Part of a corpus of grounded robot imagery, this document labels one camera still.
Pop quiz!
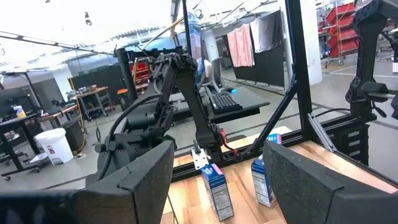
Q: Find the black aluminium table frame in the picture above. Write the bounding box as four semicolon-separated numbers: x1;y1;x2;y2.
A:
113;0;398;187

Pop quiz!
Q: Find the computer monitor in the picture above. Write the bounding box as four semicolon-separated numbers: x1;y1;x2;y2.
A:
186;12;206;90

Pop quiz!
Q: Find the white trash bin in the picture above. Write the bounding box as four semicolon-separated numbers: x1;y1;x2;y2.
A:
34;127;75;166

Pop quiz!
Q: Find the Frosted Flakes cereal box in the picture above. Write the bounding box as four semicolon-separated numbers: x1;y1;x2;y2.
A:
201;163;234;222

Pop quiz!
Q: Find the black computer desk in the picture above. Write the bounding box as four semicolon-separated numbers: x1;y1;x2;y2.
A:
169;85;271;125

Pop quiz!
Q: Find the silver mounting bracket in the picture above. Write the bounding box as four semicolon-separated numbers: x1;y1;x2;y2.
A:
190;146;210;170

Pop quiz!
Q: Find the grey hanging cloth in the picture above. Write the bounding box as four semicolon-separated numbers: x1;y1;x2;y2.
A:
250;11;284;52

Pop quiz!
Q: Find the pink hanging cloth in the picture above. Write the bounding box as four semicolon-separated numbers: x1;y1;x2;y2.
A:
226;24;255;68

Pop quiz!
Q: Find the black partition wall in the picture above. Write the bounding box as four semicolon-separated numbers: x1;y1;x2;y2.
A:
222;34;285;88

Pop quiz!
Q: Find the red bin rack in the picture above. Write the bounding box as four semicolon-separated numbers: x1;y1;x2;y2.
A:
317;1;361;68

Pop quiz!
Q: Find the black keyboard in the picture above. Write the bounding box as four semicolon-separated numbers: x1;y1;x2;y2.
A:
205;90;243;115

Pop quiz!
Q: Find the Rice Krispies cereal box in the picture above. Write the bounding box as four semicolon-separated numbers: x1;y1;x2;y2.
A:
251;133;283;208

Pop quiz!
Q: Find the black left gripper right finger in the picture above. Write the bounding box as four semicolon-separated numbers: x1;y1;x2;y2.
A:
263;141;398;224

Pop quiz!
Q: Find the black drawer unit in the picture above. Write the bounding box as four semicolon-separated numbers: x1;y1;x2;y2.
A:
326;121;371;166

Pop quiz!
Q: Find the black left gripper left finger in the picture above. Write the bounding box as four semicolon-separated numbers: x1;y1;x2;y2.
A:
0;140;175;224

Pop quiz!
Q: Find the wooden workbench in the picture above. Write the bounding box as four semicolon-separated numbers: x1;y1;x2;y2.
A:
76;85;114;121

